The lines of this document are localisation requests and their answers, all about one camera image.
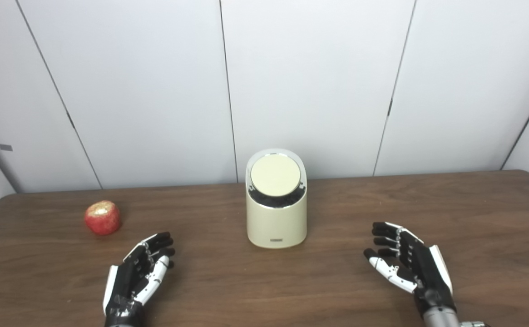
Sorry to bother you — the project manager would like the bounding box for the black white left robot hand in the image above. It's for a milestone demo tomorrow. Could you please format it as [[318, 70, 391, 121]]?
[[103, 232, 176, 317]]

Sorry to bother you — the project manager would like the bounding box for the cream-colored bin body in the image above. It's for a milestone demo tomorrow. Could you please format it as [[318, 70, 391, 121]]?
[[245, 148, 308, 249]]

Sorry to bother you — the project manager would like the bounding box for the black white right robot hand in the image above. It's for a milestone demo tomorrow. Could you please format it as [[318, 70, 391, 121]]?
[[363, 222, 456, 314]]

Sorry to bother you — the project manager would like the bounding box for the cream round bin lid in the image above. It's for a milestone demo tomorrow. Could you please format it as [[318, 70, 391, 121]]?
[[250, 154, 302, 197]]

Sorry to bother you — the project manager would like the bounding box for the red apple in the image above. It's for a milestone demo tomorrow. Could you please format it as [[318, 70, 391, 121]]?
[[84, 200, 122, 236]]

